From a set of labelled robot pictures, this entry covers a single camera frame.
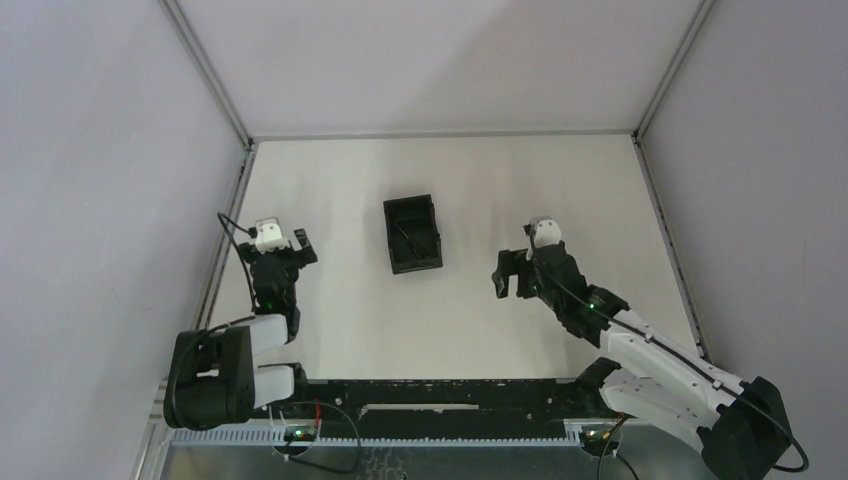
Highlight yellow black handled screwdriver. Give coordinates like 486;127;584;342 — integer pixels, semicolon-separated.
394;223;438;260

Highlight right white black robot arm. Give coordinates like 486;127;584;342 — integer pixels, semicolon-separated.
492;243;796;479

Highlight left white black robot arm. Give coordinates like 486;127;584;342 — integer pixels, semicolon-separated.
163;223;317;431

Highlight black plastic storage bin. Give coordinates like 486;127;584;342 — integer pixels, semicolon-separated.
383;194;443;275

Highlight right green lit circuit board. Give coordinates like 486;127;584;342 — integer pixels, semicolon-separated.
579;428;616;443

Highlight green lit circuit board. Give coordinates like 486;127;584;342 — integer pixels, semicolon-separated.
284;426;319;443
579;428;616;443

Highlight left green lit circuit board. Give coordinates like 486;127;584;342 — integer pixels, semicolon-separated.
284;426;319;443

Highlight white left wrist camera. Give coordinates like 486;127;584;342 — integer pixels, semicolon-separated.
254;217;291;254

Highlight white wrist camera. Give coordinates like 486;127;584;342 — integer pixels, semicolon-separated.
254;217;291;254
523;216;563;261

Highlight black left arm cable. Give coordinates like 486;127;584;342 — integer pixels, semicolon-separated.
216;211;260;313

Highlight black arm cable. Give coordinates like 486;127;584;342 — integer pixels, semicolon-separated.
529;251;811;480
216;211;260;313

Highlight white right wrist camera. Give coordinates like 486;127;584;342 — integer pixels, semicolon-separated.
523;216;563;261

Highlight aluminium enclosure frame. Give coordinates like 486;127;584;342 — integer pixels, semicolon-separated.
132;0;776;480

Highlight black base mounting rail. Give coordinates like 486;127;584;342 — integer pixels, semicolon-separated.
282;359;619;443

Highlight white slotted cable duct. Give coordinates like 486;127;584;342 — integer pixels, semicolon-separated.
170;423;584;448

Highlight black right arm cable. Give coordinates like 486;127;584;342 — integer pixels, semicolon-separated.
529;251;811;480

